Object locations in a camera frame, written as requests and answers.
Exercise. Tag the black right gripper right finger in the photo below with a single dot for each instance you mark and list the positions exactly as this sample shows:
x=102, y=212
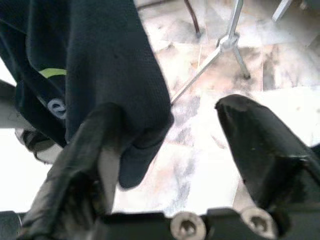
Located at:
x=262, y=140

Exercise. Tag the black printed T-shirt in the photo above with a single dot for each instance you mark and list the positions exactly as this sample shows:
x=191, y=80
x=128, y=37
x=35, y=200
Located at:
x=100, y=62

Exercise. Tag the silver metal clothes rack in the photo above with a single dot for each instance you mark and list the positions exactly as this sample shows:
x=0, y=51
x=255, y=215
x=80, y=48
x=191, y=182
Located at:
x=226, y=44

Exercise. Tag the marble-pattern folding table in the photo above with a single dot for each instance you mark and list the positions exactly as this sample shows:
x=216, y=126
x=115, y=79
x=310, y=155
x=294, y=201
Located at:
x=193, y=17

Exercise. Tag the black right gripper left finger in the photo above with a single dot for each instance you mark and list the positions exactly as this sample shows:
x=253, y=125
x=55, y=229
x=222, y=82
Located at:
x=70, y=175

